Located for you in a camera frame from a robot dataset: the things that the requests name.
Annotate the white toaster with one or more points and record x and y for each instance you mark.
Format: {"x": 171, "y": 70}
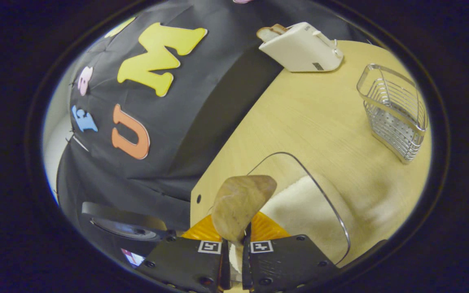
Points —
{"x": 299, "y": 51}

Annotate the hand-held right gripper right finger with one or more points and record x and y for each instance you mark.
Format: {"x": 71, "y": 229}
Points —
{"x": 246, "y": 268}

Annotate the clear plastic container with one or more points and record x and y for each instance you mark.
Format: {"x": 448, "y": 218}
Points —
{"x": 287, "y": 167}

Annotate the toast bread slice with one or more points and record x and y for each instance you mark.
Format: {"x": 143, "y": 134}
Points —
{"x": 279, "y": 28}
{"x": 266, "y": 34}

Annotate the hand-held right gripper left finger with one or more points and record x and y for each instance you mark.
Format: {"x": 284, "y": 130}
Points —
{"x": 225, "y": 268}

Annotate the grey rice cooker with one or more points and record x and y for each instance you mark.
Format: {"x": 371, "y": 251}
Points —
{"x": 108, "y": 211}

